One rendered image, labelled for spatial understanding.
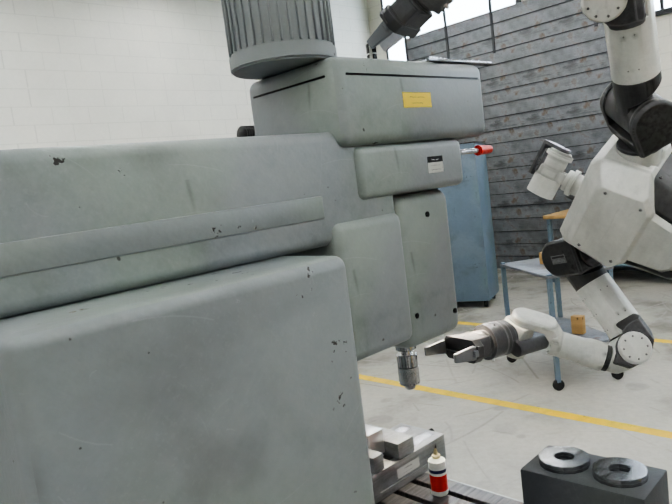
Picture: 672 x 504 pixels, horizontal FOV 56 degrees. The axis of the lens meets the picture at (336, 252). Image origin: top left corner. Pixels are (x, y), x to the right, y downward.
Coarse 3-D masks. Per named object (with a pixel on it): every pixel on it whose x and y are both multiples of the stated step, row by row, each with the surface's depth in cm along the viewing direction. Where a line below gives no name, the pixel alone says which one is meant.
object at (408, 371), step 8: (416, 360) 141; (400, 368) 141; (408, 368) 140; (416, 368) 141; (400, 376) 142; (408, 376) 141; (416, 376) 141; (400, 384) 142; (408, 384) 141; (416, 384) 141
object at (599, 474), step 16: (544, 448) 124; (560, 448) 121; (576, 448) 120; (528, 464) 119; (544, 464) 116; (560, 464) 114; (576, 464) 114; (592, 464) 116; (608, 464) 112; (624, 464) 112; (640, 464) 111; (528, 480) 116; (544, 480) 114; (560, 480) 112; (576, 480) 111; (592, 480) 110; (608, 480) 107; (624, 480) 106; (640, 480) 106; (656, 480) 107; (528, 496) 117; (544, 496) 115; (560, 496) 112; (576, 496) 110; (592, 496) 108; (608, 496) 106; (624, 496) 104; (640, 496) 103; (656, 496) 106
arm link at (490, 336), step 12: (480, 324) 154; (492, 324) 153; (456, 336) 151; (468, 336) 151; (480, 336) 150; (492, 336) 151; (504, 336) 151; (456, 348) 152; (480, 348) 145; (492, 348) 151; (504, 348) 151; (480, 360) 146; (492, 360) 155
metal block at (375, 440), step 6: (366, 426) 158; (372, 426) 158; (366, 432) 154; (372, 432) 154; (378, 432) 155; (372, 438) 153; (378, 438) 155; (372, 444) 153; (378, 444) 155; (378, 450) 155; (384, 450) 156
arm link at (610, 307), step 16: (592, 288) 157; (608, 288) 156; (592, 304) 157; (608, 304) 155; (624, 304) 154; (608, 320) 155; (624, 320) 153; (640, 320) 151; (608, 336) 157; (624, 336) 150; (640, 336) 149; (624, 352) 149; (640, 352) 148
